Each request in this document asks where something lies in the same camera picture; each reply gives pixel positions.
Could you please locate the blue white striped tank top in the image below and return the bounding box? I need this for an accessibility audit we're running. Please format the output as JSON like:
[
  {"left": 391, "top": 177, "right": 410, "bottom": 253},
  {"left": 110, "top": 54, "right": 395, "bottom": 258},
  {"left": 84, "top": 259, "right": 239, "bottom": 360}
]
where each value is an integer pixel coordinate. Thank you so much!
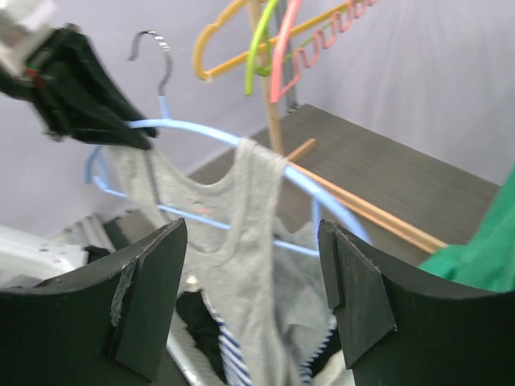
[{"left": 200, "top": 291, "right": 341, "bottom": 385}]

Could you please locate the lime green hanger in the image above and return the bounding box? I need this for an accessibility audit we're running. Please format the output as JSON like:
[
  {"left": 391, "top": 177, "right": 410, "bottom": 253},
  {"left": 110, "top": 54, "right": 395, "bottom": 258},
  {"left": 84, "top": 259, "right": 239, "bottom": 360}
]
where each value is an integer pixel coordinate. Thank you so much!
[{"left": 245, "top": 1, "right": 327, "bottom": 103}]

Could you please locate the blue hanger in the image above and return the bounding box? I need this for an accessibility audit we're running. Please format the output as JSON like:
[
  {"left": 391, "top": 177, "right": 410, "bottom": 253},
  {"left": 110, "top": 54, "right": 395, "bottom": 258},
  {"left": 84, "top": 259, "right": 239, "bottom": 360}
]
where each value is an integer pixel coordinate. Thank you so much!
[{"left": 84, "top": 31, "right": 372, "bottom": 244}]

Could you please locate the pink hanger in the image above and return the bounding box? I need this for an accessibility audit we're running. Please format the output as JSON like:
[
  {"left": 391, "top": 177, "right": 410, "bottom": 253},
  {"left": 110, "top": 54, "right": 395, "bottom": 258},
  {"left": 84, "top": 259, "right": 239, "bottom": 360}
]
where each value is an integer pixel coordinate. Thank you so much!
[{"left": 270, "top": 0, "right": 377, "bottom": 103}]

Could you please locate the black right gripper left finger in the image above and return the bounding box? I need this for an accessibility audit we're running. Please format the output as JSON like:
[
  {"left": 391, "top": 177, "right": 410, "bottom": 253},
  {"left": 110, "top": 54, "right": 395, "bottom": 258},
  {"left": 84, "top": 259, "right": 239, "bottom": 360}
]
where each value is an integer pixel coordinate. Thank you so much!
[{"left": 1, "top": 220, "right": 187, "bottom": 386}]

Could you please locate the wooden clothes rack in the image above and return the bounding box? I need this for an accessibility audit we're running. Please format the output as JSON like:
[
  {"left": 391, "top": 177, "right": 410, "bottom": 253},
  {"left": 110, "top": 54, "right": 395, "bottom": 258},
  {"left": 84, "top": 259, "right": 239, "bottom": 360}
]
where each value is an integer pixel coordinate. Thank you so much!
[{"left": 245, "top": 0, "right": 450, "bottom": 254}]

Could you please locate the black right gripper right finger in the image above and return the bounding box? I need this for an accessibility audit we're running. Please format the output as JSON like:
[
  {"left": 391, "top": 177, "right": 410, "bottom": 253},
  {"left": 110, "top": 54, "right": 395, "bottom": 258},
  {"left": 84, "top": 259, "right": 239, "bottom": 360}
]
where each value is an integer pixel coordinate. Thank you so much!
[{"left": 318, "top": 220, "right": 514, "bottom": 385}]

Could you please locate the white perforated front basket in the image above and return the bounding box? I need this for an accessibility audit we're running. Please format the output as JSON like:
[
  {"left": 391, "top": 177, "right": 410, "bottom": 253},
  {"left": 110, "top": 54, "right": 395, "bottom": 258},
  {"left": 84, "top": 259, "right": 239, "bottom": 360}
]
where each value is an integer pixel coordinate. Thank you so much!
[{"left": 167, "top": 332, "right": 208, "bottom": 386}]

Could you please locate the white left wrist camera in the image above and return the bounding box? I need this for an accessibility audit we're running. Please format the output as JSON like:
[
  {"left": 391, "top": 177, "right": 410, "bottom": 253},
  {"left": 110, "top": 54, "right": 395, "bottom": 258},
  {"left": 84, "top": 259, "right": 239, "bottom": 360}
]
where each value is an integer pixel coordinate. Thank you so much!
[{"left": 1, "top": 0, "right": 57, "bottom": 77}]

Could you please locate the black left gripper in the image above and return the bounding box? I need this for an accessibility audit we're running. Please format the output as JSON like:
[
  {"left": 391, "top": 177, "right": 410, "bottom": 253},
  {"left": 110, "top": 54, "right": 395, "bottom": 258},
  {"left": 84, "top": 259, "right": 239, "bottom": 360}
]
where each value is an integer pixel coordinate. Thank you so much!
[{"left": 1, "top": 23, "right": 158, "bottom": 150}]

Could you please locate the green tank top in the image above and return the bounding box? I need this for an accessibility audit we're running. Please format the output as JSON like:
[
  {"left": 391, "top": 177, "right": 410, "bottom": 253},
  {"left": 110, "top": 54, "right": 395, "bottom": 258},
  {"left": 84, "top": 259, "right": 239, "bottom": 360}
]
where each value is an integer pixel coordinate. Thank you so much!
[{"left": 418, "top": 172, "right": 514, "bottom": 293}]

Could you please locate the black tank top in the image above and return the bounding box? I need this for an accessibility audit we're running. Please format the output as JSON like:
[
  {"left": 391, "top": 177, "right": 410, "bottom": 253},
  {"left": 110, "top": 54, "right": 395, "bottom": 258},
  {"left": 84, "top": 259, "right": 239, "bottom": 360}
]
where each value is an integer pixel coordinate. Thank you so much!
[{"left": 175, "top": 291, "right": 227, "bottom": 384}]

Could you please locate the grey tank top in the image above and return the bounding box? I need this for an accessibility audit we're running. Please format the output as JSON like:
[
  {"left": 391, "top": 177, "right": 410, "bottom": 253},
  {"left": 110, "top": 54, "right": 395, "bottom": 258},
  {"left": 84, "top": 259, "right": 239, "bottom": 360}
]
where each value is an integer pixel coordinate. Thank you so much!
[{"left": 110, "top": 139, "right": 330, "bottom": 385}]

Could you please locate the yellow velvet hanger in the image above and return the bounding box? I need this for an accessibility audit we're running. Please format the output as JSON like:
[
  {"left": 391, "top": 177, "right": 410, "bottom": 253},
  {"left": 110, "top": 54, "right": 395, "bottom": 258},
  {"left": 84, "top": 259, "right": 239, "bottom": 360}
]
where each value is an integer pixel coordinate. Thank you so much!
[{"left": 183, "top": 1, "right": 345, "bottom": 82}]

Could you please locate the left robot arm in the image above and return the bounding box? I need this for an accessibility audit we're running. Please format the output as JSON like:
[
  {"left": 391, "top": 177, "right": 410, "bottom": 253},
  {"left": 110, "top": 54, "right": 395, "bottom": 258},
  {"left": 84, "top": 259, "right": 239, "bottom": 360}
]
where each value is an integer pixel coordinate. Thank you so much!
[{"left": 1, "top": 24, "right": 157, "bottom": 280}]

